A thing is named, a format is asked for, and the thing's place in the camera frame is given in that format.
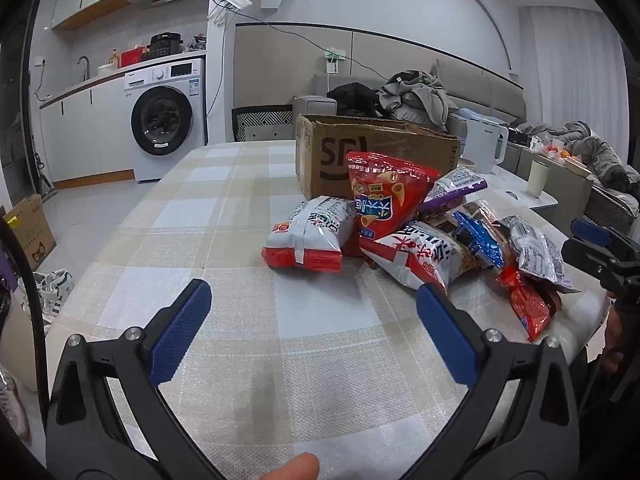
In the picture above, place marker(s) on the brown snack packet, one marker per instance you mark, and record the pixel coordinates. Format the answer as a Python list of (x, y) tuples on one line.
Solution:
[(487, 217)]

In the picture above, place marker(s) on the white sneakers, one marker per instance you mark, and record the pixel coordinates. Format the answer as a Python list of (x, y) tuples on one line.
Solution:
[(50, 292)]

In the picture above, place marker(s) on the white kitchen cabinet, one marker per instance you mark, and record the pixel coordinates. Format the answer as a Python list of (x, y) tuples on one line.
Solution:
[(85, 130)]

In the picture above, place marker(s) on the kitchen faucet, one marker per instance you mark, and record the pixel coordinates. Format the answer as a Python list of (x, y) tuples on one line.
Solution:
[(85, 65)]

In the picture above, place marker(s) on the purple snack packet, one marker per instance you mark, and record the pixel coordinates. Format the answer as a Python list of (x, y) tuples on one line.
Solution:
[(455, 185)]

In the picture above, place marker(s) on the plaid tablecloth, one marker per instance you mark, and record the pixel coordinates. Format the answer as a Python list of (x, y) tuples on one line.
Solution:
[(250, 270)]

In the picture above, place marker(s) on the red chip bag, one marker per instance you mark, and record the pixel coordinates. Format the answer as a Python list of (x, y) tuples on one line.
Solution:
[(385, 195)]

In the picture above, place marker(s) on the grey blanket heap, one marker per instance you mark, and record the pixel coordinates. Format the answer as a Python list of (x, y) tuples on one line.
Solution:
[(595, 150)]

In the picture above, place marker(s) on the floor cardboard box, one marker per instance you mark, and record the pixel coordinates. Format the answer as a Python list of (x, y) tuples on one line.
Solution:
[(30, 232)]

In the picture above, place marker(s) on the black pressure cooker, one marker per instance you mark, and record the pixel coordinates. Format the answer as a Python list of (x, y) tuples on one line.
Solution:
[(165, 45)]

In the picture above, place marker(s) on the person's left hand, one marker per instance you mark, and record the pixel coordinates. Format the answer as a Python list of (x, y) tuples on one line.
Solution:
[(292, 467)]

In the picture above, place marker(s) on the white side table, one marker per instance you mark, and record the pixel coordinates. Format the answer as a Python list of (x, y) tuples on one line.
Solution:
[(505, 185)]

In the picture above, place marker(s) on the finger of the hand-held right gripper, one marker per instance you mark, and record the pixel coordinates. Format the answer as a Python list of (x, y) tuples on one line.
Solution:
[(585, 257), (595, 230)]

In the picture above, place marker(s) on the white washing machine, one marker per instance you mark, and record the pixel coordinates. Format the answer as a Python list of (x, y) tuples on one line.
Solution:
[(165, 120)]

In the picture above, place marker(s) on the white red snack bag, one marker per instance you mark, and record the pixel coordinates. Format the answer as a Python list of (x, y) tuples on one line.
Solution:
[(310, 230), (420, 255)]

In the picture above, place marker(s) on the white power strip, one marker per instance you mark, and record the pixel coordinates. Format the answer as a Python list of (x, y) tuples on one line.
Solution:
[(237, 0)]

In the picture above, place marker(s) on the blue snack packet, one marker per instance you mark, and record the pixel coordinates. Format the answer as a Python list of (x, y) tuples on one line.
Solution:
[(477, 237)]

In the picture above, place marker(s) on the red box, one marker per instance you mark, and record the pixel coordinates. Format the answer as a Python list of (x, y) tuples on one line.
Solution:
[(132, 57)]

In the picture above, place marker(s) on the white electric kettle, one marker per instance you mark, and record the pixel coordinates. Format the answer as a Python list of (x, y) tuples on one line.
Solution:
[(482, 147)]

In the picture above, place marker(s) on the grey clothes pile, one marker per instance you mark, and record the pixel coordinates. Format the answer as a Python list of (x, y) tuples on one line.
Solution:
[(415, 97)]

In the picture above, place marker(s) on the green wall charger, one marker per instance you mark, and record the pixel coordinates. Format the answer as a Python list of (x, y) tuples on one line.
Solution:
[(334, 60)]

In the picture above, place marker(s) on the grey sofa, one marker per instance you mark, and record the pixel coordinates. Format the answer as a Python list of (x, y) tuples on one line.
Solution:
[(475, 97)]

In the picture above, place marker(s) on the red dark-striped snack packet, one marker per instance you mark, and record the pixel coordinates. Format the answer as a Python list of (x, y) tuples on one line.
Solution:
[(527, 305)]

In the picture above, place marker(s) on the patterned chair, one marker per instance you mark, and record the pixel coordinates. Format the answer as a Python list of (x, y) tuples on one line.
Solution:
[(260, 122)]

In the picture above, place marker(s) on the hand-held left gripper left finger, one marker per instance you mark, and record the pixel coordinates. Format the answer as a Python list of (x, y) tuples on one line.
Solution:
[(180, 330)]

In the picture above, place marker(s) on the white curtain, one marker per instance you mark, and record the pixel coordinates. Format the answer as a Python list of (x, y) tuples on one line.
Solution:
[(575, 60)]

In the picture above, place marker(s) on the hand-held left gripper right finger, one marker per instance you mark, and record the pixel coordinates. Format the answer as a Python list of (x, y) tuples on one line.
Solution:
[(445, 332)]

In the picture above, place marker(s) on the silver snack packet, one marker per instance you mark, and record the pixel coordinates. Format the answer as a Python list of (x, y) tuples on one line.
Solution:
[(537, 250)]

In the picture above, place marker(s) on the beige cup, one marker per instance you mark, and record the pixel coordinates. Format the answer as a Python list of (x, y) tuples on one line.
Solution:
[(537, 180)]

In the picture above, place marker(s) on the person's right hand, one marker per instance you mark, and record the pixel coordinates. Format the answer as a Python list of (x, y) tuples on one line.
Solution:
[(614, 332)]

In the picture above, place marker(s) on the yellow bottle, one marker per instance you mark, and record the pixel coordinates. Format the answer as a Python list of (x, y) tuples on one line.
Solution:
[(115, 57)]

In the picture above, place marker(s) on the black jacket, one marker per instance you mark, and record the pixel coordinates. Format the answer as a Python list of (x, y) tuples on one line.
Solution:
[(355, 100)]

